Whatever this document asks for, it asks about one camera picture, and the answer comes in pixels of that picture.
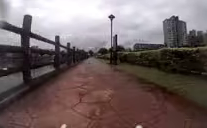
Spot street lamp pole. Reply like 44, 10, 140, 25
107, 13, 116, 65

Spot dark wooden rail fence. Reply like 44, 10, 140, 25
0, 14, 91, 111

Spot grass strip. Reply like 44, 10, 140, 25
97, 58, 207, 113

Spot low long building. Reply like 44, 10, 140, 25
133, 42, 166, 52

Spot grey water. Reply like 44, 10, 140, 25
0, 53, 70, 98

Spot cluster of grey buildings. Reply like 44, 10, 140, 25
186, 28, 207, 47

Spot red paved path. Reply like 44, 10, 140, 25
0, 57, 207, 128

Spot dark post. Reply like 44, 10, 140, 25
112, 34, 119, 66

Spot dark trees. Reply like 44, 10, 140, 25
88, 45, 133, 57

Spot tall grey tower building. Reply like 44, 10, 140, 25
162, 15, 189, 48

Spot green hedge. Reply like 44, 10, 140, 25
98, 45, 207, 76

